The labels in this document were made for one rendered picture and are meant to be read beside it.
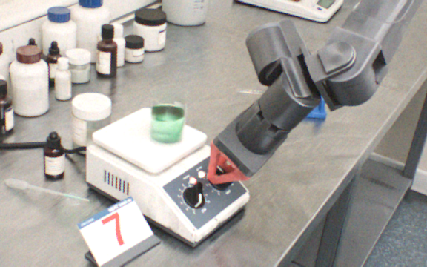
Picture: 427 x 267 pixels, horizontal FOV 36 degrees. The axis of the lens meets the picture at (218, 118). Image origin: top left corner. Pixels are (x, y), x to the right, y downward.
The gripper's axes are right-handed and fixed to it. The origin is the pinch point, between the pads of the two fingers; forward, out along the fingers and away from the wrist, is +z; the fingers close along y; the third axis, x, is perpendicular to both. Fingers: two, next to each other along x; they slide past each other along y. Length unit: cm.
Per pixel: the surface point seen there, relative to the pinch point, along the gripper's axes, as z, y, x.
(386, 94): 4, -54, 12
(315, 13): 17, -81, -12
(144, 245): 6.0, 12.9, -0.1
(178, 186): 1.3, 5.9, -2.5
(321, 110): 5.1, -35.4, 5.0
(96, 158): 7.3, 7.5, -13.3
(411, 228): 69, -116, 57
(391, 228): 72, -112, 52
